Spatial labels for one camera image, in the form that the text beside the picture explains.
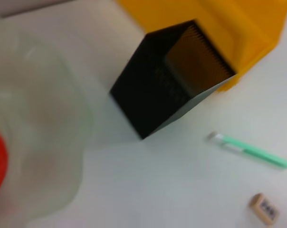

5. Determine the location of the black mesh pen holder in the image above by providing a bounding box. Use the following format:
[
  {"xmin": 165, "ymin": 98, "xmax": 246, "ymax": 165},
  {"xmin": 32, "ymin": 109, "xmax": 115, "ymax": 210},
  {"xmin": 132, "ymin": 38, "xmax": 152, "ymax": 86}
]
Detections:
[{"xmin": 109, "ymin": 20, "xmax": 238, "ymax": 141}]

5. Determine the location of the pale green wavy fruit bowl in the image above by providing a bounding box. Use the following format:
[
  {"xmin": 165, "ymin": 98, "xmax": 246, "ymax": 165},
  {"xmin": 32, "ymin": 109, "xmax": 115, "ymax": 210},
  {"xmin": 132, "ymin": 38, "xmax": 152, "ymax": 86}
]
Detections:
[{"xmin": 0, "ymin": 16, "xmax": 95, "ymax": 228}]

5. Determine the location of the green white pen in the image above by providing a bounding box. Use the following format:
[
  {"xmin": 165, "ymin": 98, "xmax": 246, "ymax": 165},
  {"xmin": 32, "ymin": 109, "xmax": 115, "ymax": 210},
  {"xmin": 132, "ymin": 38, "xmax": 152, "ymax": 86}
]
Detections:
[{"xmin": 207, "ymin": 132, "xmax": 287, "ymax": 170}]

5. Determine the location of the beige barcode eraser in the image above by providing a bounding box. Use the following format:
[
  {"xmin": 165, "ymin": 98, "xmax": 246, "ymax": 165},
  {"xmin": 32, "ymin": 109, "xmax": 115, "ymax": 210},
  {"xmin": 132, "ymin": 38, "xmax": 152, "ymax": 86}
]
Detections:
[{"xmin": 249, "ymin": 193, "xmax": 280, "ymax": 226}]

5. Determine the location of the yellow plastic bin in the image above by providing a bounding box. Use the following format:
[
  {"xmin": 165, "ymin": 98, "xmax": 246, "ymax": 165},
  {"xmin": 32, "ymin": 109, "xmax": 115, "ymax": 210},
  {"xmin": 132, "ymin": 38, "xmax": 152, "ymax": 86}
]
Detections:
[{"xmin": 116, "ymin": 0, "xmax": 287, "ymax": 93}]

